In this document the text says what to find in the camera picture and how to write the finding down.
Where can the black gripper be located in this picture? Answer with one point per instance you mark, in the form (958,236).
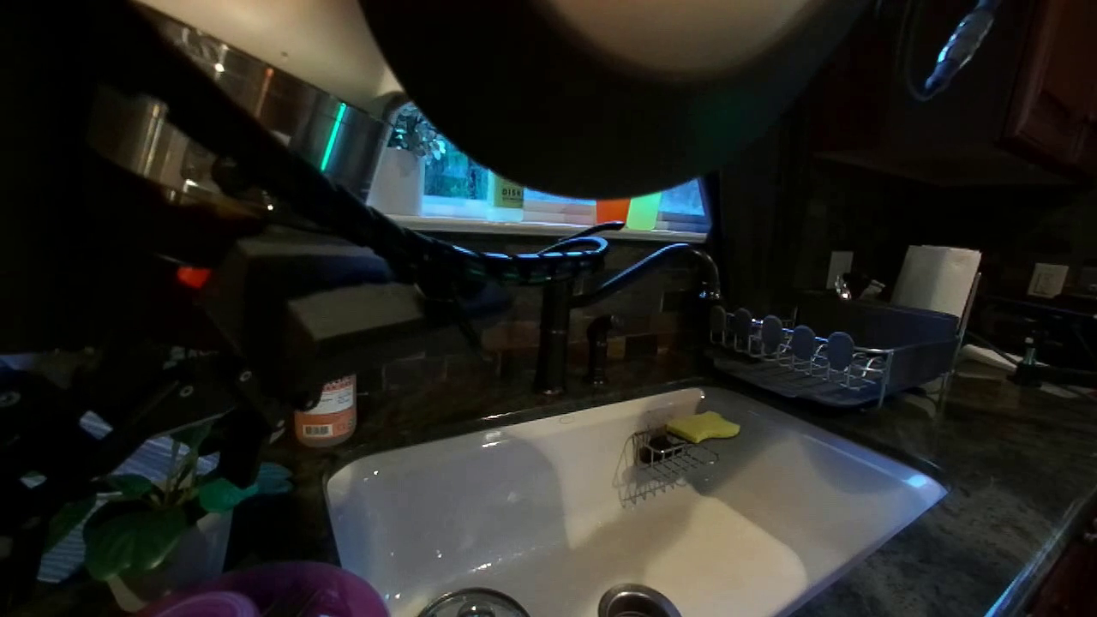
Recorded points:
(126,252)

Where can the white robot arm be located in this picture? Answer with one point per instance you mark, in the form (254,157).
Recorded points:
(617,90)

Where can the orange plastic cup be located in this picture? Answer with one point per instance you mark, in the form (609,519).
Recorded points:
(612,212)

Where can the green plastic cup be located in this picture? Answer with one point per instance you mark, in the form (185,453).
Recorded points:
(646,212)

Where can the blue dish rack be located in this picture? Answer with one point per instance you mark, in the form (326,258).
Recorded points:
(844,345)

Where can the soap bottle orange label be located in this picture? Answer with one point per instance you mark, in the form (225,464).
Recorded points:
(326,416)

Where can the green leafy potted plant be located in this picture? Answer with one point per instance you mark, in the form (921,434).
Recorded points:
(140,531)

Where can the purple bowl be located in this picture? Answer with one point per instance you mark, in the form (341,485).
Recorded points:
(311,587)

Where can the kitchen window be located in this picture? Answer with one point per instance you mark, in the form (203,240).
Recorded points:
(551,206)

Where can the dark bronze faucet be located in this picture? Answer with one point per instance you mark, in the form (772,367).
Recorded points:
(557,332)

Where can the white kitchen sink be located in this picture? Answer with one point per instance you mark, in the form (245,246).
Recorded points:
(515,517)

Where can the round metal sink stopper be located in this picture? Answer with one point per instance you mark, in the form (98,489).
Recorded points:
(470,605)

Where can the dark scrub pad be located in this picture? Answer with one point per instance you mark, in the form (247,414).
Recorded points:
(655,448)

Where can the yellow sponge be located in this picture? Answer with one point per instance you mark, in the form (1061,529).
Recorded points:
(704,428)

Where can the metal sink drain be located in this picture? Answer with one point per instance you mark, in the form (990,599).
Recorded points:
(638,601)

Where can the dark window curtain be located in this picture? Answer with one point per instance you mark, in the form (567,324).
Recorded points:
(760,240)

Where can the white paper towel roll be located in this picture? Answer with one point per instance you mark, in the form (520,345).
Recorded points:
(939,280)

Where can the small dark countertop object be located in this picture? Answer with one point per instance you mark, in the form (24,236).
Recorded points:
(1029,359)

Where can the white wall outlet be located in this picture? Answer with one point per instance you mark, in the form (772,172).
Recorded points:
(841,270)
(1047,284)

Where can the wooden wall cabinet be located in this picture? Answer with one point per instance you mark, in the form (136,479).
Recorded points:
(1059,105)

